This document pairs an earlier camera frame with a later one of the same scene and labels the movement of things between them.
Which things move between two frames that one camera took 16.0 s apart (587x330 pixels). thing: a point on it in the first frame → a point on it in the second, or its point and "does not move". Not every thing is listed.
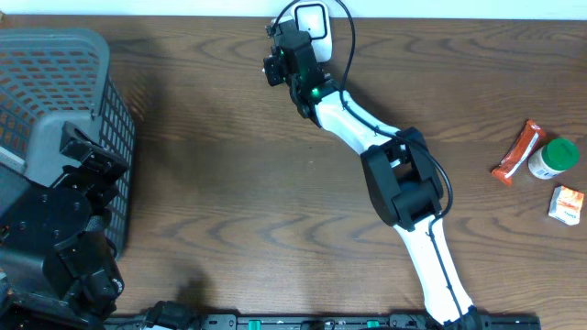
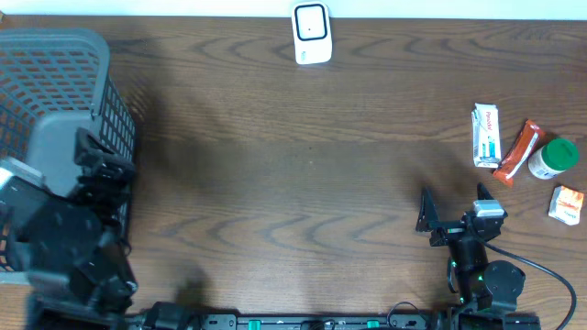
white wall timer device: [313, 17] does not move
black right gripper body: [274, 67] → [448, 232]
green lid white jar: [553, 158] does not move
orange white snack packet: [566, 204] does not move
